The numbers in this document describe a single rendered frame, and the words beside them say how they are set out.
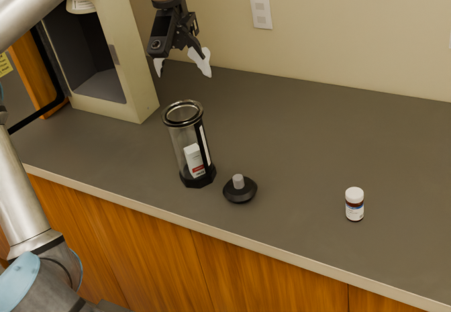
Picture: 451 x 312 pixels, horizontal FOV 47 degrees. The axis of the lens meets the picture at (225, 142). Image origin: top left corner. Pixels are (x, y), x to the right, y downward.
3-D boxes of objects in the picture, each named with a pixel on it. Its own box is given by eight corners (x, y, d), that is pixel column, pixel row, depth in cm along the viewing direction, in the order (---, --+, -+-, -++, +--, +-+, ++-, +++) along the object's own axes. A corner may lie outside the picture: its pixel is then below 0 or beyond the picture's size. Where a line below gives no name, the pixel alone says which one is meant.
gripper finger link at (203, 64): (225, 62, 126) (199, 32, 122) (217, 74, 121) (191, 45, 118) (215, 67, 128) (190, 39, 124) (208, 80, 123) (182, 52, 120)
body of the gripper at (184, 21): (201, 34, 125) (190, -14, 117) (188, 52, 118) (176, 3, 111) (172, 34, 127) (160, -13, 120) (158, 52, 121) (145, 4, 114)
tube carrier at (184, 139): (221, 162, 148) (208, 100, 135) (210, 188, 140) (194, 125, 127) (186, 160, 151) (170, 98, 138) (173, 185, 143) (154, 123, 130)
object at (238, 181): (262, 184, 139) (259, 166, 135) (254, 209, 133) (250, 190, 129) (229, 182, 142) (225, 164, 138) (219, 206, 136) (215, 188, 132)
